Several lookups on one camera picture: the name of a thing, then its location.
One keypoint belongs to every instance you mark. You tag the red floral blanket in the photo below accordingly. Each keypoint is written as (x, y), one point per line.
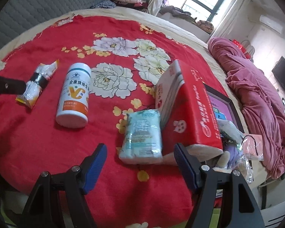
(126, 59)

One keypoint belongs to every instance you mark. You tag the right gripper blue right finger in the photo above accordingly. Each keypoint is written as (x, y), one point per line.
(189, 166)

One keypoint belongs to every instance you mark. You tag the pink quilted duvet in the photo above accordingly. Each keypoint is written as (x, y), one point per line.
(262, 107)

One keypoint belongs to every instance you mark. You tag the beige bed sheet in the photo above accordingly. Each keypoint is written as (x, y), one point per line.
(155, 23)

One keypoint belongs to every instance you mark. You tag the green tissue pack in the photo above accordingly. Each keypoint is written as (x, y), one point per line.
(143, 140)

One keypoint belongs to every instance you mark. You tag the grey quilted headboard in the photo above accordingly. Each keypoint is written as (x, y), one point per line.
(38, 4)

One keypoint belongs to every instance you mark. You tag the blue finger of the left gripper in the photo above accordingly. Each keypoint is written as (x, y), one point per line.
(12, 86)

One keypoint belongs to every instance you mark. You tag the white bunny plush purple bow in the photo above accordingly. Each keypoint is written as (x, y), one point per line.
(230, 156)

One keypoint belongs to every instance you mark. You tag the white air conditioner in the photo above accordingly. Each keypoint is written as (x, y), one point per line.
(271, 23)

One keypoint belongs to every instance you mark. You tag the white vitamin bottle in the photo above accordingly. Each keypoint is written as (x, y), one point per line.
(72, 109)

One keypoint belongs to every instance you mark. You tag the clothes on window bench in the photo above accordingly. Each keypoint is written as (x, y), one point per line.
(181, 14)

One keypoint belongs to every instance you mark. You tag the pale floral fabric scrunchie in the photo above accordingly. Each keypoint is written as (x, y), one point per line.
(229, 131)

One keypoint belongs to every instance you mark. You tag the red tissue box pack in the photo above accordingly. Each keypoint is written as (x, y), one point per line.
(186, 113)

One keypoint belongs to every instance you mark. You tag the red gift bags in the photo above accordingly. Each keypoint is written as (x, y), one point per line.
(243, 46)

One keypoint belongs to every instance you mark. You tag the snack packet with black band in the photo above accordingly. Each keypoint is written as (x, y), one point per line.
(37, 83)

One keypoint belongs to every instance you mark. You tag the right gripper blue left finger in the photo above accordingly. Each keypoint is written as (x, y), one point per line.
(92, 167)

